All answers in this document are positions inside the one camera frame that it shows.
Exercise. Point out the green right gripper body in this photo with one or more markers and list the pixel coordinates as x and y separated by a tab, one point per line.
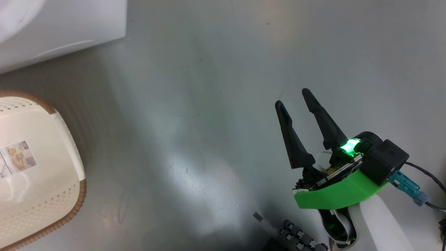
341	193

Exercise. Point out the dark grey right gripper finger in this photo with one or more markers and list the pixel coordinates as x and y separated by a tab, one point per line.
329	132
294	146

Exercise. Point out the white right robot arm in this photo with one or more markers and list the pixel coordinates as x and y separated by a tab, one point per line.
379	226

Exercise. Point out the black ridged robot base part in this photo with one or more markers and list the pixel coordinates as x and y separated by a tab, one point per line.
296	238

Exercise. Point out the white front-load washing machine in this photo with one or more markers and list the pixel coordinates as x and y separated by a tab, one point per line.
87	21

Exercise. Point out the cream perforated laundry basket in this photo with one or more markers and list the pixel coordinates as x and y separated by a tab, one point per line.
41	195

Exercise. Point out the basket product label sticker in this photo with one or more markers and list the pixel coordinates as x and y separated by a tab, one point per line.
17	160

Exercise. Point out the round white filter cover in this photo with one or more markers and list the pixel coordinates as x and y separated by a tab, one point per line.
66	50

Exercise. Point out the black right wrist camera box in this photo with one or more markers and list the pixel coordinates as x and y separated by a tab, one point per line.
385	160

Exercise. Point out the teal right camera connector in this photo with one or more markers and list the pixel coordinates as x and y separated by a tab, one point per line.
407	186

